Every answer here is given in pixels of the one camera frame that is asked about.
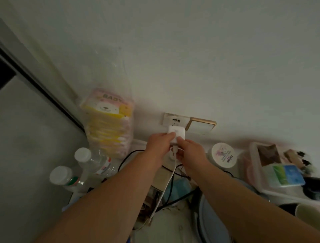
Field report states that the person's left hand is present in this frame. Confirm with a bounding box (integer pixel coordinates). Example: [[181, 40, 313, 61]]
[[144, 132, 176, 163]]

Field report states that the person's right hand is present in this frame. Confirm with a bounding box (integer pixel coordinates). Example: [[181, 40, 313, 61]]
[[173, 137, 212, 179]]

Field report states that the white charger plug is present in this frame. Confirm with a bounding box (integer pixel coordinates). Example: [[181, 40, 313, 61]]
[[167, 125, 186, 147]]

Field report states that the white charging cable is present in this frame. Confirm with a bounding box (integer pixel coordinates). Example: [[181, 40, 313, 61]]
[[148, 145, 179, 224]]

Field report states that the person's left forearm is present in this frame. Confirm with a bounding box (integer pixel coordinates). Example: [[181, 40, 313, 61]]
[[35, 150, 164, 243]]

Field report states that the person's right forearm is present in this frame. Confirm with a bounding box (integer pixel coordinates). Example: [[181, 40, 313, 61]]
[[188, 164, 320, 243]]

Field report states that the white round cream jar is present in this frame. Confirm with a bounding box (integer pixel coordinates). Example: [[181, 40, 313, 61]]
[[207, 143, 237, 169]]

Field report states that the blue face mask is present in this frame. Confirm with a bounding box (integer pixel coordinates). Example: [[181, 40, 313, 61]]
[[168, 178, 193, 204]]

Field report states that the pink yellow tissue pack bundle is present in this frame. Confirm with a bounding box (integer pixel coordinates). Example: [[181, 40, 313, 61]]
[[79, 88, 135, 159]]

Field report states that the clear plastic bottle red label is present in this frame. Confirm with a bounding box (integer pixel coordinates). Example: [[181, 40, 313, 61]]
[[74, 147, 118, 179]]

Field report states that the light blue round lid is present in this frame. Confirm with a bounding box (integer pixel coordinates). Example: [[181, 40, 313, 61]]
[[196, 179, 269, 243]]

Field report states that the white plastic storage tray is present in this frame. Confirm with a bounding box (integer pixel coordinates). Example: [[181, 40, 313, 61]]
[[246, 142, 320, 201]]

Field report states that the blue green tissue pack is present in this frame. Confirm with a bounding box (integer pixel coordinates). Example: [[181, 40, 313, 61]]
[[262, 164, 306, 188]]

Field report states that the clear plastic bottle green label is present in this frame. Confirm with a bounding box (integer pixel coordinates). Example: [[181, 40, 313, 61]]
[[49, 166, 88, 193]]

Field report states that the white cup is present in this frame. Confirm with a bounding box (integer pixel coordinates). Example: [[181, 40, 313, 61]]
[[295, 203, 320, 226]]

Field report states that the white wall socket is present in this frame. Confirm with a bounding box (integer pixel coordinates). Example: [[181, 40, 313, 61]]
[[162, 113, 191, 129]]

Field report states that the gold-framed wall switch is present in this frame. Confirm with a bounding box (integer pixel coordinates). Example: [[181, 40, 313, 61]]
[[185, 117, 217, 136]]

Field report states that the black cable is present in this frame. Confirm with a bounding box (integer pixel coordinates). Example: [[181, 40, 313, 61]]
[[117, 150, 146, 173]]

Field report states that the dark door frame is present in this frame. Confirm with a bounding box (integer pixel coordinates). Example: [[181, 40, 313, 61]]
[[0, 46, 87, 132]]

